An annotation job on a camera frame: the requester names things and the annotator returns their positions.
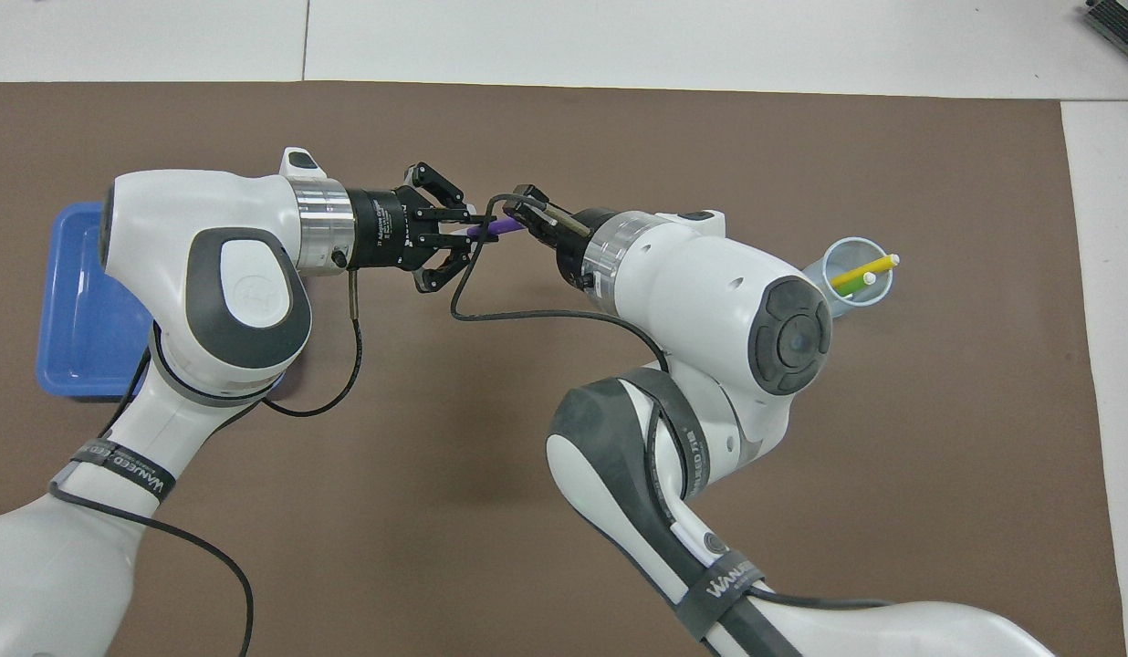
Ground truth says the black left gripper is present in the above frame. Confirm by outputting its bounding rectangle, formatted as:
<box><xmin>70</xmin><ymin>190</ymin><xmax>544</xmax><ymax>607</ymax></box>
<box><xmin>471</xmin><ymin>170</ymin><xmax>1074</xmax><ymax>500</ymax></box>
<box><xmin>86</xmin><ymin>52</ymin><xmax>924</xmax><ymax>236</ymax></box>
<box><xmin>347</xmin><ymin>162</ymin><xmax>481</xmax><ymax>294</ymax></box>

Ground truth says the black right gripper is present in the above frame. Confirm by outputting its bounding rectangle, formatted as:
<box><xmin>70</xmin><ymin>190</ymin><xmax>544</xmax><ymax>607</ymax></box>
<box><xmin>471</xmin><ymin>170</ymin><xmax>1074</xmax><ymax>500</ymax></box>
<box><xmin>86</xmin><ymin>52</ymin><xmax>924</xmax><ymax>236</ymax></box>
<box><xmin>507</xmin><ymin>185</ymin><xmax>612</xmax><ymax>291</ymax></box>

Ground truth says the yellow pen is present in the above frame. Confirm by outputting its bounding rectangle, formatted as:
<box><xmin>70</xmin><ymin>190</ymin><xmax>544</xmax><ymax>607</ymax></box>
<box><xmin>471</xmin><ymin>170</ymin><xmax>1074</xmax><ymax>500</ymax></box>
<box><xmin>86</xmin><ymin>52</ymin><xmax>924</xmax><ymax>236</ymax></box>
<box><xmin>833</xmin><ymin>255</ymin><xmax>901</xmax><ymax>291</ymax></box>

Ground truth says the brown table mat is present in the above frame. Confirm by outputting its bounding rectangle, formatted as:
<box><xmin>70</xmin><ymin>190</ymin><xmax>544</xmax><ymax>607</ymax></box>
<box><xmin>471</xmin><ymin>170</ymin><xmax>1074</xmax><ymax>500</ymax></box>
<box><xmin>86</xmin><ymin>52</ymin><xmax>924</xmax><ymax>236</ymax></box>
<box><xmin>0</xmin><ymin>80</ymin><xmax>1128</xmax><ymax>657</ymax></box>

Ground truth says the pale blue plastic cup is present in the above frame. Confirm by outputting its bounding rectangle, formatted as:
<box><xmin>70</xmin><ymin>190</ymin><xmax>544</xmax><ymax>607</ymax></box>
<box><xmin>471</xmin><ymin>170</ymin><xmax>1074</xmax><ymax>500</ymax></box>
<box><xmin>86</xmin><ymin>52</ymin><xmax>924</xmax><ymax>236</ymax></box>
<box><xmin>806</xmin><ymin>237</ymin><xmax>893</xmax><ymax>318</ymax></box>

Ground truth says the blue plastic tray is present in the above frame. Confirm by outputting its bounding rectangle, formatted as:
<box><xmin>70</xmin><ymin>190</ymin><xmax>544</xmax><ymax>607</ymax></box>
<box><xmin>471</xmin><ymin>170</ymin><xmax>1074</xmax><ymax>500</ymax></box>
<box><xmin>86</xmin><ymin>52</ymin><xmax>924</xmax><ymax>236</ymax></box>
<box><xmin>37</xmin><ymin>202</ymin><xmax>154</xmax><ymax>400</ymax></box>

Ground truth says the grey ribbed device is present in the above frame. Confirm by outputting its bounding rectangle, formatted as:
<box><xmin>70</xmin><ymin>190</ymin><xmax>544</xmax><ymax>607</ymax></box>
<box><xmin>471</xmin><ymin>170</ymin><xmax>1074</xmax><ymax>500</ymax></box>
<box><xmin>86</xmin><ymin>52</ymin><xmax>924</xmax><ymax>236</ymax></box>
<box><xmin>1082</xmin><ymin>0</ymin><xmax>1128</xmax><ymax>69</ymax></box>

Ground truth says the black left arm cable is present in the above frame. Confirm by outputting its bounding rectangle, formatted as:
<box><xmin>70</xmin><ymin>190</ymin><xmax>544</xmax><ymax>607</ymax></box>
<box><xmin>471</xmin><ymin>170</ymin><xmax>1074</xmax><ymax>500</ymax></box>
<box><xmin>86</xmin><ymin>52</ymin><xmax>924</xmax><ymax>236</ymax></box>
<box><xmin>48</xmin><ymin>274</ymin><xmax>364</xmax><ymax>657</ymax></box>

